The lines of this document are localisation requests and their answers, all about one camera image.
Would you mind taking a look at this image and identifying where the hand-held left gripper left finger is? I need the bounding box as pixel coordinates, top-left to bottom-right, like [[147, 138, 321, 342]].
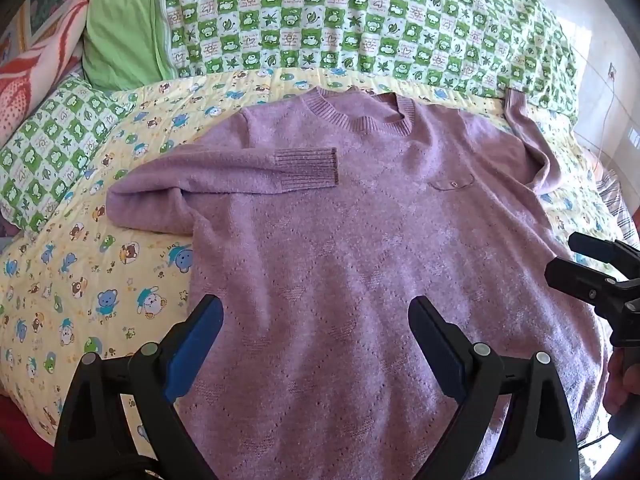
[[52, 295, 224, 480]]

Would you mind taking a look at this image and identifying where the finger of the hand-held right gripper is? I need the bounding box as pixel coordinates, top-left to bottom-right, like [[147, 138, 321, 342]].
[[544, 257, 640, 322], [568, 232, 640, 272]]

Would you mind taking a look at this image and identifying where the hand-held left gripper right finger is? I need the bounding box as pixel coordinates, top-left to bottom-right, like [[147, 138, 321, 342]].
[[408, 295, 581, 480]]

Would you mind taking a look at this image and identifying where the purple knit sweater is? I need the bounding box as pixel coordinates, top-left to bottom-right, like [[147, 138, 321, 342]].
[[106, 86, 613, 480]]

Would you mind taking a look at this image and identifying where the person's right hand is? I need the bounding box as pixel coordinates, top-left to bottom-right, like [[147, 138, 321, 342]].
[[602, 347, 640, 413]]

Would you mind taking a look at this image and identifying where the striped cloth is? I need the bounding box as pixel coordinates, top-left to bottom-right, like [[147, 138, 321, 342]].
[[594, 169, 640, 248]]

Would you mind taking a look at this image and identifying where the yellow bear print bedsheet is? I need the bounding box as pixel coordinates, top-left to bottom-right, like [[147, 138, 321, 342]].
[[0, 67, 632, 480]]

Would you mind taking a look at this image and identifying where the red cloth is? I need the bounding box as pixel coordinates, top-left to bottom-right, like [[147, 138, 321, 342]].
[[0, 397, 57, 463]]

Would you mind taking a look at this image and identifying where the green checked pillow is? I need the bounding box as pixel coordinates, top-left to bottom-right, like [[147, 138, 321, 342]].
[[0, 74, 135, 235]]

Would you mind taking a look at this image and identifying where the red floral blanket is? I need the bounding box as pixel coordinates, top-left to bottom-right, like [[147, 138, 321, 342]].
[[0, 0, 94, 150]]

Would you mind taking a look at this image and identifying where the plain green pillow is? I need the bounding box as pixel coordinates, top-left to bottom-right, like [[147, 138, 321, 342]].
[[81, 0, 175, 92]]

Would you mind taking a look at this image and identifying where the green checked quilt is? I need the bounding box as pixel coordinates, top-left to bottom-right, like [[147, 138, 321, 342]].
[[159, 0, 582, 126]]

